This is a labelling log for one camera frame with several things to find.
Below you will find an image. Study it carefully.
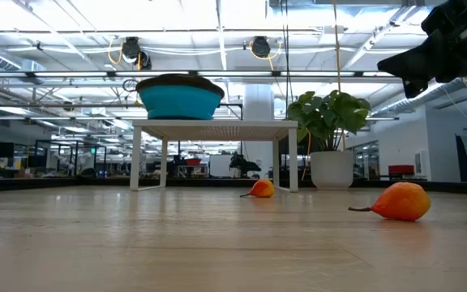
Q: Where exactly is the white perforated metal shelf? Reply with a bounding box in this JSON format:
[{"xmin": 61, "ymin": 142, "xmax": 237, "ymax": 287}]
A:
[{"xmin": 129, "ymin": 118, "xmax": 300, "ymax": 194}]

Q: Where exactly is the green plant in white pot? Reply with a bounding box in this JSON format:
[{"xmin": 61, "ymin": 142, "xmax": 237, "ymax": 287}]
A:
[{"xmin": 285, "ymin": 89, "xmax": 373, "ymax": 191}]

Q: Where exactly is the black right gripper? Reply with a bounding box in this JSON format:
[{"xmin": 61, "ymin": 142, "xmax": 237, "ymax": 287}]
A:
[{"xmin": 376, "ymin": 0, "xmax": 467, "ymax": 100}]

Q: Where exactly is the blue bowl with grey rim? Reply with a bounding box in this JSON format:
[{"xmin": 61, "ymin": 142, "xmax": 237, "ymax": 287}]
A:
[{"xmin": 135, "ymin": 72, "xmax": 226, "ymax": 122}]

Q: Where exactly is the small orange toy fruit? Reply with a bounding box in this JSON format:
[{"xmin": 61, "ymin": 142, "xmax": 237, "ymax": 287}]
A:
[
  {"xmin": 238, "ymin": 178, "xmax": 276, "ymax": 200},
  {"xmin": 347, "ymin": 181, "xmax": 433, "ymax": 222}
]

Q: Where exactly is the black ceiling cable reel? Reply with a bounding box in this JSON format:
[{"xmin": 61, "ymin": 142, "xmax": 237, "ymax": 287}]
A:
[
  {"xmin": 120, "ymin": 36, "xmax": 153, "ymax": 71},
  {"xmin": 251, "ymin": 35, "xmax": 272, "ymax": 59}
]

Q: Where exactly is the red background crate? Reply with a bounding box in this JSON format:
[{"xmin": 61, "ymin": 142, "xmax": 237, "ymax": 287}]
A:
[{"xmin": 388, "ymin": 164, "xmax": 416, "ymax": 176}]

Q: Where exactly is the black hanging cable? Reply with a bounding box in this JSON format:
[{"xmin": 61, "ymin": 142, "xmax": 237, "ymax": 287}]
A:
[{"xmin": 280, "ymin": 0, "xmax": 290, "ymax": 119}]

